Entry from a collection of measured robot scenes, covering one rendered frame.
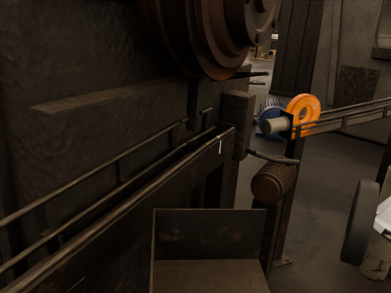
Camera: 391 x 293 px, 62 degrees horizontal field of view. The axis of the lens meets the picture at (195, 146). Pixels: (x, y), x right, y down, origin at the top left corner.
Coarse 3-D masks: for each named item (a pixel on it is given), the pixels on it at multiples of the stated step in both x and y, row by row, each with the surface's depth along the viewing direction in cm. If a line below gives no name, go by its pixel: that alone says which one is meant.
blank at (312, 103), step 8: (296, 96) 125; (304, 96) 124; (312, 96) 125; (296, 104) 123; (304, 104) 125; (312, 104) 127; (296, 112) 125; (312, 112) 128; (320, 112) 130; (296, 120) 126; (304, 120) 130
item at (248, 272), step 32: (160, 224) 58; (192, 224) 59; (224, 224) 59; (256, 224) 60; (160, 256) 61; (192, 256) 61; (224, 256) 62; (256, 256) 63; (160, 288) 55; (192, 288) 56; (224, 288) 56; (256, 288) 57
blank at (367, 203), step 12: (360, 180) 59; (360, 192) 56; (372, 192) 55; (360, 204) 54; (372, 204) 54; (360, 216) 54; (372, 216) 53; (348, 228) 58; (360, 228) 53; (372, 228) 53; (348, 240) 54; (360, 240) 53; (348, 252) 55; (360, 252) 54; (360, 264) 56
